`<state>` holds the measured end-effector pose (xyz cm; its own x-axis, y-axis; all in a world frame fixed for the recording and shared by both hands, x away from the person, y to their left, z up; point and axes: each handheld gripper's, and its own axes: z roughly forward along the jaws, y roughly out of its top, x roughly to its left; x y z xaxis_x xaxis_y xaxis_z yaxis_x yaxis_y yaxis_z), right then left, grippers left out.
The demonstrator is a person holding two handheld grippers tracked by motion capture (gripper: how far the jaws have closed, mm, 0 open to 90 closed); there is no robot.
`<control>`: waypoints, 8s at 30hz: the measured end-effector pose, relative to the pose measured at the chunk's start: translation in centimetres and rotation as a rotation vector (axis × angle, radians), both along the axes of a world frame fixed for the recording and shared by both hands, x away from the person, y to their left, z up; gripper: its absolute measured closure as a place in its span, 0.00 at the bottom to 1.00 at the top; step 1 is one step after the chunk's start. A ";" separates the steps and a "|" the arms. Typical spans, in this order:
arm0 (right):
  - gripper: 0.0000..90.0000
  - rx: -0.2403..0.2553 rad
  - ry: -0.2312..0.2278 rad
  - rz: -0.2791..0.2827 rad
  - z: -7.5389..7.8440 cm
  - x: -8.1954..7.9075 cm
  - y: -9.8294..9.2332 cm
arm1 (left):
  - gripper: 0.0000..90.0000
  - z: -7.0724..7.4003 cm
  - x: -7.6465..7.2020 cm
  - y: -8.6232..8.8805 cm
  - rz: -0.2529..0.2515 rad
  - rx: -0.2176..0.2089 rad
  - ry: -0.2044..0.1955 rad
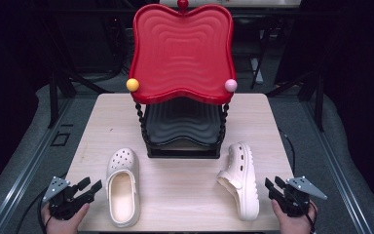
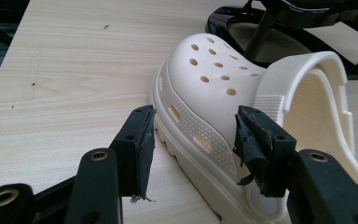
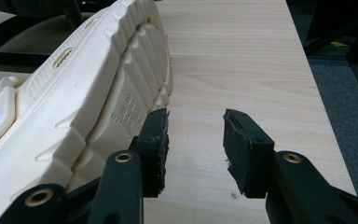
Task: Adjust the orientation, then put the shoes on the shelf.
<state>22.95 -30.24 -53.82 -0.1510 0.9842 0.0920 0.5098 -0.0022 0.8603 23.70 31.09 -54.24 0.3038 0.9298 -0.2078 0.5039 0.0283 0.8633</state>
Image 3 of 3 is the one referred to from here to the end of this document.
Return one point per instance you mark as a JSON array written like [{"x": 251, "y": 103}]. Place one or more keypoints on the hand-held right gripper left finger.
[{"x": 155, "y": 140}]

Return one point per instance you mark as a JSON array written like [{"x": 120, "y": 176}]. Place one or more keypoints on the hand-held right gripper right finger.
[{"x": 245, "y": 149}]

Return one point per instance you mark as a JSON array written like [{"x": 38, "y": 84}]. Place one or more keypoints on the cream foam clog shoe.
[{"x": 84, "y": 102}]

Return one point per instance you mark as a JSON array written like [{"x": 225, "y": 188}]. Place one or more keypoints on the black metal stand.
[{"x": 341, "y": 28}]

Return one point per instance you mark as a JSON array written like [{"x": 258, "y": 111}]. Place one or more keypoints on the black chair frame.
[{"x": 0, "y": 46}]

